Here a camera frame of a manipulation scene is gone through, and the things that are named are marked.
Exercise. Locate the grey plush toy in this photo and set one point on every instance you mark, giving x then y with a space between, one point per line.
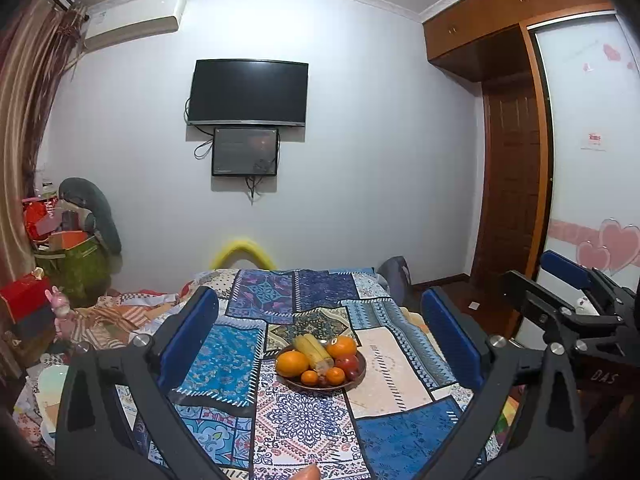
100 210

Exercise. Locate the dark framed wall panel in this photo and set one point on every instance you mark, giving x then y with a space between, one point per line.
245 152

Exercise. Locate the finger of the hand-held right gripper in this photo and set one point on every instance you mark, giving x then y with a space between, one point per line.
535 295
565 266

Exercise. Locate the wooden overhead cabinet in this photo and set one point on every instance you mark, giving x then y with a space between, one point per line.
500 15

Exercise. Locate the medium orange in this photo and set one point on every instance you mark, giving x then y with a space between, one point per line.
341 347

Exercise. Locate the white air conditioner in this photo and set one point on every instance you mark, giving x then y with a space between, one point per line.
135 20

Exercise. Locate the large orange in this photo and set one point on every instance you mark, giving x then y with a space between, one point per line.
292 362

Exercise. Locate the white sliding wardrobe door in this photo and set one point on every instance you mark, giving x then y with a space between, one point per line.
585 185

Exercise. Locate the yellow curved chair back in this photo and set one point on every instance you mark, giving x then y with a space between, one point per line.
243 245

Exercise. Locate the pale round plastic basin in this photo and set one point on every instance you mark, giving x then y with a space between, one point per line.
50 390

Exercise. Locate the pink bunny toy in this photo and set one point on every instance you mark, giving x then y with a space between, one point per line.
60 310

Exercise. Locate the orange striped cloth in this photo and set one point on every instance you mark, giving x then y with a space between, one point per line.
110 325

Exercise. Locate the red gift box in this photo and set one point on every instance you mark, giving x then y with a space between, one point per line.
37 217

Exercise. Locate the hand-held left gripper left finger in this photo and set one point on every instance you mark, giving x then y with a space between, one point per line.
195 325

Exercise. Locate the yellow fleece blanket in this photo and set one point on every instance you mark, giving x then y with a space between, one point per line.
415 321

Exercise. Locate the dark purple round plate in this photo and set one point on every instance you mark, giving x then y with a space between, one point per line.
327 388

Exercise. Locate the green bag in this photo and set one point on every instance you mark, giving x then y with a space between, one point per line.
75 270

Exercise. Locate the blue-grey chair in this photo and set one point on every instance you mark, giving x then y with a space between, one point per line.
395 275

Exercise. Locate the brown striped curtain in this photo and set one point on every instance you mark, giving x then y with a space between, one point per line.
25 110

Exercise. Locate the large red box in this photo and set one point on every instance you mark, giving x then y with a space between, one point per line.
25 295

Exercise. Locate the black wall television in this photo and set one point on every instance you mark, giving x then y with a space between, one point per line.
247 90

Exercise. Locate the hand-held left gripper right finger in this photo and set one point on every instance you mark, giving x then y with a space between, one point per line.
450 335

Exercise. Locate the red tomato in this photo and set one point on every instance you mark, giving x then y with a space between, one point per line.
349 362

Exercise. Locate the orange flat box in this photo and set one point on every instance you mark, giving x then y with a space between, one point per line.
70 240

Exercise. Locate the tiny tangerine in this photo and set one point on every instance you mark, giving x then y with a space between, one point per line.
309 377

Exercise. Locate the small tangerine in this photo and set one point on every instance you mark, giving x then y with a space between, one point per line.
335 376

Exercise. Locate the small paper notice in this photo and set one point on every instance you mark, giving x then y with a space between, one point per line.
593 141

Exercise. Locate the brown wooden door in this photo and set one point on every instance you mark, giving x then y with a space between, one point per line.
510 170

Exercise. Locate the blue patchwork blanket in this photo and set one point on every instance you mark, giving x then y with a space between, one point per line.
400 375

